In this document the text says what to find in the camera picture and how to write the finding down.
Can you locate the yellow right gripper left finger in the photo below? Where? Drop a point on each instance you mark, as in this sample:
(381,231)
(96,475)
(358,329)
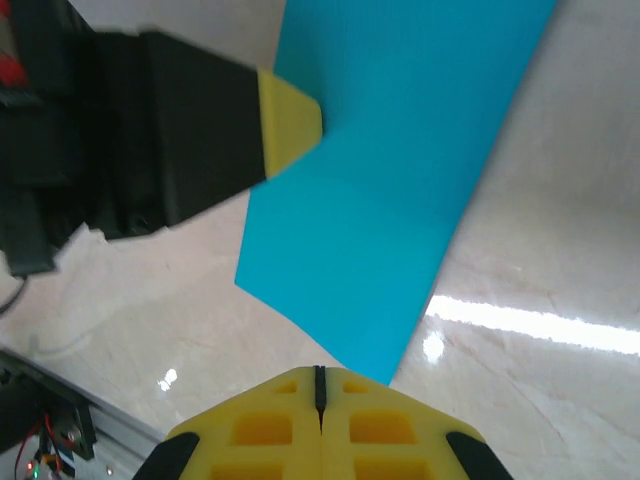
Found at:
(260,430)

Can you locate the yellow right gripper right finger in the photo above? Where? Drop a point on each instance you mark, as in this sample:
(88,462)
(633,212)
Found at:
(380,430)

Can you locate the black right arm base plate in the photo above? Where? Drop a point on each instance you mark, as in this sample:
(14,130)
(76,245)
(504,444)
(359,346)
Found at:
(20,400)

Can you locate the circuit board with green light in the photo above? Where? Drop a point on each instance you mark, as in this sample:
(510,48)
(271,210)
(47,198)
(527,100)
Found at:
(45,457)

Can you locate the blue paper sheet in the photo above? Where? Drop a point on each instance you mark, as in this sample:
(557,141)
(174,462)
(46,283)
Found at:
(375,200)

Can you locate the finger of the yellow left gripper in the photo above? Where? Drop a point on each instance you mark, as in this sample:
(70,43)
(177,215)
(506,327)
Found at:
(210,130)

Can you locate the aluminium mounting rail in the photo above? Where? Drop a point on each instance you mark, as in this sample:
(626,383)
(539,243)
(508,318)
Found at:
(130,430)

